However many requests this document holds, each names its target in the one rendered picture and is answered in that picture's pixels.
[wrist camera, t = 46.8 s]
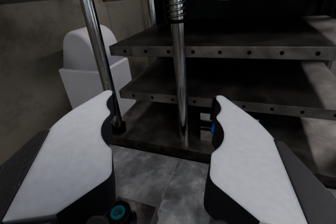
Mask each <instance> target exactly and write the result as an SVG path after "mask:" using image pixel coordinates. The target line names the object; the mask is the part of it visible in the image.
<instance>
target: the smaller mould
mask: <svg viewBox="0 0 336 224"><path fill-rule="evenodd" d="M117 201H125V202H127V203H128V204H129V206H130V209H131V213H132V219H131V222H130V224H157V222H158V220H159V218H158V213H157V208H156V207H155V206H151V205H148V204H145V203H141V202H138V201H135V200H131V199H128V198H125V197H121V196H118V198H117V199H116V201H115V202H117Z"/></svg>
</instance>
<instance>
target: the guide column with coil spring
mask: <svg viewBox="0 0 336 224"><path fill-rule="evenodd" d="M181 1H183V0H169V3H170V4H172V3H177V2H181ZM182 7H184V4H183V3H182V4H178V5H173V6H170V7H169V8H170V10H173V9H178V8H182ZM182 13H184V9H183V10H179V11H174V12H170V15H171V16H174V15H179V14H182ZM170 19H171V20H182V19H184V15H183V16H179V17H174V18H170ZM171 34H172V47H173V59H174V72H175V85H176V98H177V111H178V124H179V137H180V141H181V142H188V141H189V140H190V125H189V104H188V83H187V62H186V41H185V23H176V24H171Z"/></svg>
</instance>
